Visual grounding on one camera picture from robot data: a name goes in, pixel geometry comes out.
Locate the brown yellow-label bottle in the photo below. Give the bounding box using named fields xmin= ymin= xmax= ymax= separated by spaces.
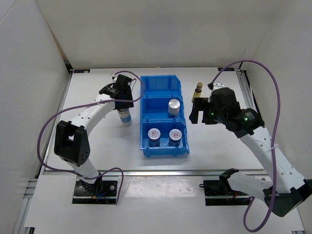
xmin=192 ymin=82 xmax=203 ymax=102

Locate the silver-lid blue-label jar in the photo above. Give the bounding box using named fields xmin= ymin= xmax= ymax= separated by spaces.
xmin=168 ymin=98 xmax=180 ymax=118
xmin=117 ymin=108 xmax=132 ymax=126

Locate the white-lid spice jar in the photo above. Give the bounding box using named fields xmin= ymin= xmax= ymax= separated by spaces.
xmin=148 ymin=128 xmax=161 ymax=147
xmin=168 ymin=129 xmax=182 ymax=147

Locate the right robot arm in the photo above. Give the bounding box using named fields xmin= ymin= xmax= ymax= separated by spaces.
xmin=189 ymin=87 xmax=312 ymax=217

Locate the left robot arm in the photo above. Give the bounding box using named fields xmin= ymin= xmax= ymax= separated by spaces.
xmin=54 ymin=74 xmax=134 ymax=195

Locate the blue bin near compartment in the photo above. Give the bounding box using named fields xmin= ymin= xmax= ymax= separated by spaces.
xmin=140 ymin=120 xmax=190 ymax=157

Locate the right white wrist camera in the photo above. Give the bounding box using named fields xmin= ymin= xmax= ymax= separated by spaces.
xmin=213 ymin=82 xmax=225 ymax=90

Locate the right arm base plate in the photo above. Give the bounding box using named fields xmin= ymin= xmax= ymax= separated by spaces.
xmin=199 ymin=180 xmax=251 ymax=206

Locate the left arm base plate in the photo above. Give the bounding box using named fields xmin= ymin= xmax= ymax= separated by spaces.
xmin=72 ymin=177 xmax=124 ymax=205

